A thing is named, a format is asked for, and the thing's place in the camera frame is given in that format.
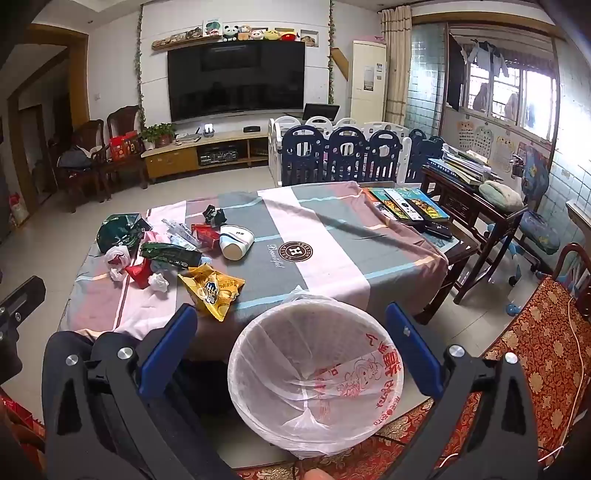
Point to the small white desk device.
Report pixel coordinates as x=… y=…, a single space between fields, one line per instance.
x=209 y=131

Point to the red bag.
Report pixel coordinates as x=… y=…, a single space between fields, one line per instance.
x=19 y=210

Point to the dark green printed packet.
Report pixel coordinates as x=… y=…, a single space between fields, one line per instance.
x=171 y=254

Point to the ivy garland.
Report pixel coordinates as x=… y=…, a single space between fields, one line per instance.
x=330 y=50
x=138 y=69

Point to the grey green cushion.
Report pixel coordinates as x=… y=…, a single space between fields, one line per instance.
x=501 y=196

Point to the black monitor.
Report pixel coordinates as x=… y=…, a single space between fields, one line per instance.
x=321 y=113

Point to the beige curtain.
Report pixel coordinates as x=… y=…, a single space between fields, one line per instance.
x=397 y=69

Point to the hanging clothes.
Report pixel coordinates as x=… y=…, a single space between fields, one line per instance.
x=485 y=57

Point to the window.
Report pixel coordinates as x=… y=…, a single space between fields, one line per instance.
x=521 y=92

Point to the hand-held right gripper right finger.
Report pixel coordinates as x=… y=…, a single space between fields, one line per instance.
x=413 y=350

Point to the potted green plant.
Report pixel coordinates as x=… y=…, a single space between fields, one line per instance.
x=159 y=134

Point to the black clip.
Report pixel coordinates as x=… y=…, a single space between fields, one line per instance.
x=214 y=216

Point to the stack of books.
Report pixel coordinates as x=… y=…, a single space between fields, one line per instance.
x=461 y=164

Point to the dark green foil bag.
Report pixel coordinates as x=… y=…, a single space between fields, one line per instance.
x=113 y=233

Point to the red wrapper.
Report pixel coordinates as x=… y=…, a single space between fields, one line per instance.
x=138 y=272

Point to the striped tablecloth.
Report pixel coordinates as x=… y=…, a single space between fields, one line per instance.
x=323 y=267

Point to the wooden wall shelf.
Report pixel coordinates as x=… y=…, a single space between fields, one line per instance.
x=184 y=43

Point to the white plastic bag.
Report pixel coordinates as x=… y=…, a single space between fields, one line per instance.
x=115 y=256

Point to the white bin with plastic liner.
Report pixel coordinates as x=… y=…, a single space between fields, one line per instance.
x=314 y=350

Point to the dark wooden side table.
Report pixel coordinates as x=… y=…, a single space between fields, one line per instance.
x=461 y=207

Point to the black television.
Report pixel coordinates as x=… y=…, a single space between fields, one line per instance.
x=235 y=78

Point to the blue child chair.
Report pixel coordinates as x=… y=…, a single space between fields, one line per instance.
x=535 y=230

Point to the black audio equipment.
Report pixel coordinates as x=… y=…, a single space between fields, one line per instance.
x=218 y=154

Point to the clear plastic wrapper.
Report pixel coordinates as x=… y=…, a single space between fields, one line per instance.
x=178 y=233

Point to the white remote control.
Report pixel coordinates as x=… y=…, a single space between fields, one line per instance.
x=404 y=205

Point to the black remote control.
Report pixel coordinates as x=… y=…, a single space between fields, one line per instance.
x=436 y=230

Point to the yellow snack bag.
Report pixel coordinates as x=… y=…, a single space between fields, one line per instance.
x=212 y=290

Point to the white paper cup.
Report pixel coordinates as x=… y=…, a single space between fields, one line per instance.
x=235 y=244

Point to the red gift box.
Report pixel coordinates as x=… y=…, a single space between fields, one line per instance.
x=124 y=146

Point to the black bag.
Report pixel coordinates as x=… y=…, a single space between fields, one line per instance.
x=74 y=158

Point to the dark wooden chair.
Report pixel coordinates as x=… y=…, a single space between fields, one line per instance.
x=124 y=124
x=87 y=134

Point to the white standing air conditioner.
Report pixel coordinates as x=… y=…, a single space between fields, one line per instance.
x=367 y=92

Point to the pink packet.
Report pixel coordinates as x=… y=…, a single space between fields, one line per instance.
x=154 y=237

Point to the crumpled white tissue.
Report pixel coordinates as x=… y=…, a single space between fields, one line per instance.
x=157 y=281

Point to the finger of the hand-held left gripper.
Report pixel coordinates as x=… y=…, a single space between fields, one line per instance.
x=27 y=295

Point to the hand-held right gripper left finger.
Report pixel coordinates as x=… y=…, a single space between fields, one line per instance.
x=168 y=350

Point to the row of plush toys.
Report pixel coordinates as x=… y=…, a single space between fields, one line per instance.
x=258 y=33

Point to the wall posters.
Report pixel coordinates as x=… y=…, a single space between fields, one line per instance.
x=482 y=141

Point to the wooden television cabinet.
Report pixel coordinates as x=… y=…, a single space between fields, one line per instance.
x=171 y=159

